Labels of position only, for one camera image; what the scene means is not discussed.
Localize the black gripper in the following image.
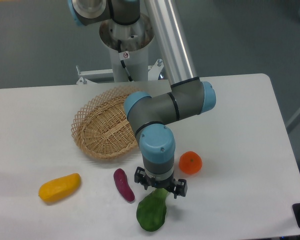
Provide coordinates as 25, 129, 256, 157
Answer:
134, 166, 188, 199

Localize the green bok choy vegetable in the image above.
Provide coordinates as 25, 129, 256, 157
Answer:
136, 188, 168, 232

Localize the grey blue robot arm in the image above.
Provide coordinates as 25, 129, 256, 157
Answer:
68, 0, 216, 197

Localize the orange tangerine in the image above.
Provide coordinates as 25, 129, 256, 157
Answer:
178, 151, 203, 175

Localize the purple sweet potato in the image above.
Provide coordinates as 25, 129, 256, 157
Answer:
113, 168, 135, 203

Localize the woven wicker basket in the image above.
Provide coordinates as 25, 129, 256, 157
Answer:
71, 86, 141, 160

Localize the yellow mango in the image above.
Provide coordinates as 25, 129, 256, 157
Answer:
38, 173, 82, 204

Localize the black cable on pedestal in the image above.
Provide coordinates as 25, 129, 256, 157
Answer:
116, 39, 135, 82

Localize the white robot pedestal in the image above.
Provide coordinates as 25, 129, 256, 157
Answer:
76, 13, 164, 84

